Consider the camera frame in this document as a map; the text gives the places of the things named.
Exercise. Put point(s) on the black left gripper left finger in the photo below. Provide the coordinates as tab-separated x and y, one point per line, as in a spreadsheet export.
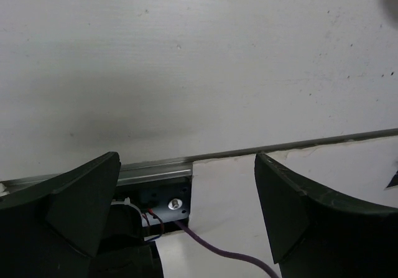
54	228

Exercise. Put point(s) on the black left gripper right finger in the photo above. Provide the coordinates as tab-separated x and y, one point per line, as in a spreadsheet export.
315	231

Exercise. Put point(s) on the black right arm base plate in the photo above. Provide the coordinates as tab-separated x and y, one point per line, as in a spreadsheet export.
394	181

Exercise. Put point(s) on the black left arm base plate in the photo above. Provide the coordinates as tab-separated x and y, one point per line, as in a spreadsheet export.
160	203

